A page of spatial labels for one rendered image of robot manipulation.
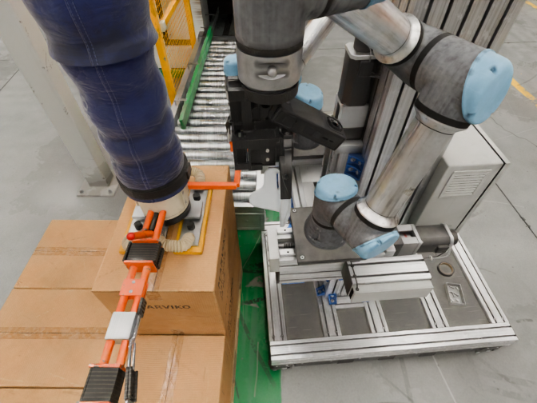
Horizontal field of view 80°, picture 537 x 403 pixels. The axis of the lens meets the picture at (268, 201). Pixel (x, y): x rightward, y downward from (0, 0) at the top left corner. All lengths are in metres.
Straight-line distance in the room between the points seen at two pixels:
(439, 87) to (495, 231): 2.25
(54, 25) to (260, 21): 0.53
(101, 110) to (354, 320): 1.53
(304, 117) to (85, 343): 1.39
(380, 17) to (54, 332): 1.60
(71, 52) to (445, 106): 0.74
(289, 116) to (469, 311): 1.85
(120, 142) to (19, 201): 2.32
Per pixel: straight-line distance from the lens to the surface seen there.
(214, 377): 1.42
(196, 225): 1.21
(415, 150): 0.75
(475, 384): 2.24
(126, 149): 0.94
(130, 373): 0.90
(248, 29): 0.36
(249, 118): 0.42
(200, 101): 2.67
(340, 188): 0.91
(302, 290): 1.90
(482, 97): 0.69
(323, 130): 0.44
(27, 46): 2.39
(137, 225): 1.24
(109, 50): 0.80
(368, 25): 0.63
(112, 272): 1.23
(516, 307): 2.58
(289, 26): 0.36
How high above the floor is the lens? 1.92
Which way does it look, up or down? 49 degrees down
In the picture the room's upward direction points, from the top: straight up
